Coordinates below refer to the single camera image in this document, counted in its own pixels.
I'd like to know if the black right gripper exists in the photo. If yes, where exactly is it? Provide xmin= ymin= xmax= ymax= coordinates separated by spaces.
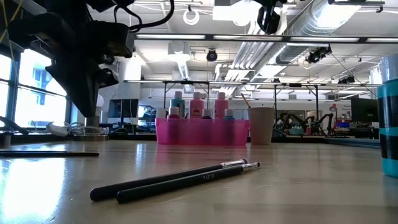
xmin=256 ymin=0 xmax=289 ymax=35

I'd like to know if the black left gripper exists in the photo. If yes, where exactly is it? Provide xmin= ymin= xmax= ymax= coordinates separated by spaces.
xmin=45 ymin=21 xmax=120 ymax=119

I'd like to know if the large pink paint bottle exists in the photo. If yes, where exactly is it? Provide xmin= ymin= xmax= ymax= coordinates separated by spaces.
xmin=214 ymin=91 xmax=230 ymax=120
xmin=189 ymin=91 xmax=205 ymax=119

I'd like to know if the small light teal paint bottle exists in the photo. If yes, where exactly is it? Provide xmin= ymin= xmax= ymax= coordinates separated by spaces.
xmin=377 ymin=55 xmax=398 ymax=179

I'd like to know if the black computer monitor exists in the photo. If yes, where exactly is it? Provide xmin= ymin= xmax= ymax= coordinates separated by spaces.
xmin=350 ymin=97 xmax=379 ymax=124
xmin=108 ymin=98 xmax=139 ymax=125

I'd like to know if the black beam with light strips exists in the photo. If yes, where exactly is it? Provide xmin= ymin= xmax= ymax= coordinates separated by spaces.
xmin=133 ymin=32 xmax=398 ymax=44

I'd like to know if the beige ribbed cup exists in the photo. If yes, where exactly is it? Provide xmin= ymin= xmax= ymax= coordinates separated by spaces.
xmin=248 ymin=107 xmax=275 ymax=146

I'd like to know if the pink plastic bin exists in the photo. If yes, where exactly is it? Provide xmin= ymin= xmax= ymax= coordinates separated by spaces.
xmin=155 ymin=118 xmax=249 ymax=146

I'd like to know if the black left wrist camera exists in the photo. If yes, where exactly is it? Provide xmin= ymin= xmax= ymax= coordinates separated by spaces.
xmin=88 ymin=20 xmax=137 ymax=59

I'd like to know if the black ceiling camera rig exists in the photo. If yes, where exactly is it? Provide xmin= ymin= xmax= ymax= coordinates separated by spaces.
xmin=305 ymin=44 xmax=333 ymax=65

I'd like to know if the white hanging ring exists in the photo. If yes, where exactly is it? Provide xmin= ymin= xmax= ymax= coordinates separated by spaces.
xmin=182 ymin=8 xmax=200 ymax=26

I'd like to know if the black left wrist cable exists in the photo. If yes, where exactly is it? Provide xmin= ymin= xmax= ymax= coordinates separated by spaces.
xmin=113 ymin=0 xmax=175 ymax=34

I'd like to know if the black metal station frame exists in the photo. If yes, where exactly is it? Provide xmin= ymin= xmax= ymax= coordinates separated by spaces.
xmin=162 ymin=80 xmax=211 ymax=119
xmin=273 ymin=82 xmax=320 ymax=135

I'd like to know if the yellow hanging cable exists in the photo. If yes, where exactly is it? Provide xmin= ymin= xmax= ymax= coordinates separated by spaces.
xmin=0 ymin=0 xmax=25 ymax=66

